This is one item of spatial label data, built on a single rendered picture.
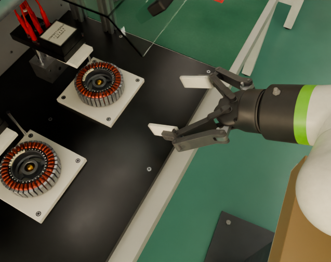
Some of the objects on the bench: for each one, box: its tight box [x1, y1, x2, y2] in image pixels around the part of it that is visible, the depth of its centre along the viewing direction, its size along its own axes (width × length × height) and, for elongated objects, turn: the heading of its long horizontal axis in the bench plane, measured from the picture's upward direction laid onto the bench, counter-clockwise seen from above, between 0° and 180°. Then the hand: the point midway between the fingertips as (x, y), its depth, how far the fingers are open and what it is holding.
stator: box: [74, 61, 125, 107], centre depth 74 cm, size 11×11×4 cm
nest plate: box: [0, 129, 87, 224], centre depth 65 cm, size 15×15×1 cm
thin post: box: [6, 110, 28, 137], centre depth 66 cm, size 2×2×10 cm
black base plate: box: [0, 10, 216, 262], centre depth 72 cm, size 47×64×2 cm
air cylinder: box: [29, 51, 69, 84], centre depth 78 cm, size 5×8×6 cm
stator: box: [0, 140, 61, 198], centre depth 63 cm, size 11×11×4 cm
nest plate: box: [57, 57, 144, 128], centre depth 76 cm, size 15×15×1 cm
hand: (172, 104), depth 66 cm, fingers open, 13 cm apart
